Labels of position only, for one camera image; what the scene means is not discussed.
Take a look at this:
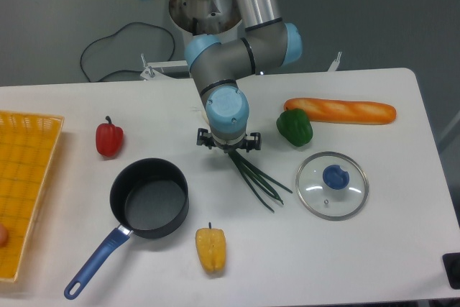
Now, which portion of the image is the red bell pepper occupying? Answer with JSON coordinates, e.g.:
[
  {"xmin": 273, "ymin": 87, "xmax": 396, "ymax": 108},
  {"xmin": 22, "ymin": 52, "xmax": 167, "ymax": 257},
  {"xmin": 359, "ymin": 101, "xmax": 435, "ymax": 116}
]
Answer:
[{"xmin": 95, "ymin": 116, "xmax": 124, "ymax": 157}]

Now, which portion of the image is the glass pot lid blue knob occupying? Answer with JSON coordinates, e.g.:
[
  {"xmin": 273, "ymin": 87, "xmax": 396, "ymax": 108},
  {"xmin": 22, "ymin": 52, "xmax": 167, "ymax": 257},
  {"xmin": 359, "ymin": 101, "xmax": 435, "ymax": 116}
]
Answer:
[{"xmin": 295, "ymin": 151, "xmax": 369, "ymax": 221}]

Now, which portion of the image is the orange baguette bread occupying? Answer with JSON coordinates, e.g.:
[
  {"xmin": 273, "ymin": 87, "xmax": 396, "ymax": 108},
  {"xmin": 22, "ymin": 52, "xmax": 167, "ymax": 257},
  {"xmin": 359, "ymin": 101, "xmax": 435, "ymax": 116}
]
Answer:
[{"xmin": 284, "ymin": 98, "xmax": 397, "ymax": 125}]

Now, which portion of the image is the green bell pepper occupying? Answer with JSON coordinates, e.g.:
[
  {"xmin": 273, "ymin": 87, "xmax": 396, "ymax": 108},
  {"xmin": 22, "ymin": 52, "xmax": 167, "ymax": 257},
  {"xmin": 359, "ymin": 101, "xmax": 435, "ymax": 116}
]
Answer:
[{"xmin": 276, "ymin": 109, "xmax": 313, "ymax": 147}]

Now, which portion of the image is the yellow woven basket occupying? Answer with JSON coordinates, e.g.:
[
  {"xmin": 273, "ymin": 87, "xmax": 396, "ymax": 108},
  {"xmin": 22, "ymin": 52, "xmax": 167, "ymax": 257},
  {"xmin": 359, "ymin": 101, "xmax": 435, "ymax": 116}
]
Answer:
[{"xmin": 1, "ymin": 111, "xmax": 64, "ymax": 283}]

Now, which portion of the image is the black cable on floor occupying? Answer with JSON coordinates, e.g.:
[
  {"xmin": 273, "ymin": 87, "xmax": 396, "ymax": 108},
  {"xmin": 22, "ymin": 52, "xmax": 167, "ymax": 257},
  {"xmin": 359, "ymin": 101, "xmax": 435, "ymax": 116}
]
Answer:
[{"xmin": 79, "ymin": 21, "xmax": 176, "ymax": 83}]

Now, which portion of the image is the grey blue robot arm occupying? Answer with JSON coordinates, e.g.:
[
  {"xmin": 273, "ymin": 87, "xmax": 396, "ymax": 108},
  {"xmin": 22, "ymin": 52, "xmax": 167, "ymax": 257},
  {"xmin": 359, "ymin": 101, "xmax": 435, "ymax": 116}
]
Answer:
[{"xmin": 170, "ymin": 0, "xmax": 303, "ymax": 152}]

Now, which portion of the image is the yellow bell pepper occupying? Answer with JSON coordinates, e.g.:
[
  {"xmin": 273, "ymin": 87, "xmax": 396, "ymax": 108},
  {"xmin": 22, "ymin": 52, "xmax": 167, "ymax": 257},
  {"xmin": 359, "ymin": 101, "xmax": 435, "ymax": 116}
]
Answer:
[{"xmin": 195, "ymin": 222, "xmax": 226, "ymax": 274}]

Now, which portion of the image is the white metal base bracket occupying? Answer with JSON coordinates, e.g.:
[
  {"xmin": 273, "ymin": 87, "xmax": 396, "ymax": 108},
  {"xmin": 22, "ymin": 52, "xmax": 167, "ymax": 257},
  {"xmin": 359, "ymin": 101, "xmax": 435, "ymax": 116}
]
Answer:
[{"xmin": 139, "ymin": 51, "xmax": 344, "ymax": 81}]

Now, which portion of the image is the black saucepan blue handle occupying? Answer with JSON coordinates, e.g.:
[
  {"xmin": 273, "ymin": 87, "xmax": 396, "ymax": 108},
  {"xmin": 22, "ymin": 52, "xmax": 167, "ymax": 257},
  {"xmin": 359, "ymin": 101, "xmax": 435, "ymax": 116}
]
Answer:
[{"xmin": 64, "ymin": 158, "xmax": 189, "ymax": 300}]

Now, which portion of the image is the brown egg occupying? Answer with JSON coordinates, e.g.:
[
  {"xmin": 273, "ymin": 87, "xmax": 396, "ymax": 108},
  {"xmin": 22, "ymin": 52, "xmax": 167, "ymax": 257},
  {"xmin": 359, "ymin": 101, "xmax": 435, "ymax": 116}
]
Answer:
[{"xmin": 0, "ymin": 224, "xmax": 9, "ymax": 247}]

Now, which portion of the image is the green onion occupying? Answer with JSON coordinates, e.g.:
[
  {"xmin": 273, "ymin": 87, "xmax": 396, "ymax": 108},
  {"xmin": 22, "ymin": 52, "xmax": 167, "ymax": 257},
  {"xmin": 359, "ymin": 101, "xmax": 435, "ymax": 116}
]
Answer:
[{"xmin": 190, "ymin": 104, "xmax": 294, "ymax": 214}]

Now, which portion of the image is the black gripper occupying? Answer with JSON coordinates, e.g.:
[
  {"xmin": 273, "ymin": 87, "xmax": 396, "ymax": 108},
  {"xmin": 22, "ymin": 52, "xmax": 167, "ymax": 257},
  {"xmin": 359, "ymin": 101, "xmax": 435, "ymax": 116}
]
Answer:
[{"xmin": 196, "ymin": 128, "xmax": 261, "ymax": 152}]

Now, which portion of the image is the black device at edge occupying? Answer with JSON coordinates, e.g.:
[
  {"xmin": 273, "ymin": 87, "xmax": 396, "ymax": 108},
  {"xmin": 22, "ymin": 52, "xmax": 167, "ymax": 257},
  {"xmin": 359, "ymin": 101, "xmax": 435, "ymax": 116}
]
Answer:
[{"xmin": 442, "ymin": 252, "xmax": 460, "ymax": 290}]

